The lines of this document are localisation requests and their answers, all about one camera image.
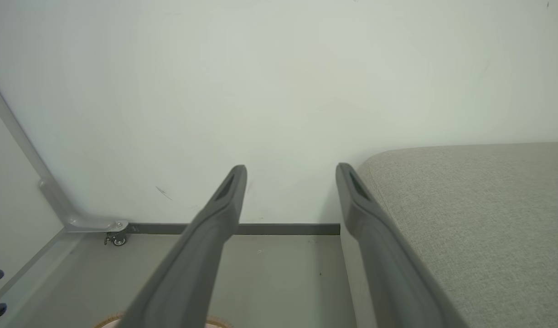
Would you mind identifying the dark grey baseboard strip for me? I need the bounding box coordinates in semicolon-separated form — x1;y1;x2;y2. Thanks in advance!
126;223;341;236

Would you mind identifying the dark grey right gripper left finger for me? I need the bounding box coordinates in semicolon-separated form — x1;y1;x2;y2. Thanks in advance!
117;165;248;328

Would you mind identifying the cream laundry basket brown rim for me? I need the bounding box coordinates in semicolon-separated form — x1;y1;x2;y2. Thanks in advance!
94;313;232;328

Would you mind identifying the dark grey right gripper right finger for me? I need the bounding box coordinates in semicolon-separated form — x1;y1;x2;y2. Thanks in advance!
336;163;471;328

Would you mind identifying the grey fabric sofa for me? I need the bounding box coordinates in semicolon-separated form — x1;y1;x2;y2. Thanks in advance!
341;142;558;328

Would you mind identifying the grey metal frame with caster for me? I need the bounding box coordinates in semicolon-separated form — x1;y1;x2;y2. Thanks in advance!
0;73;129;247

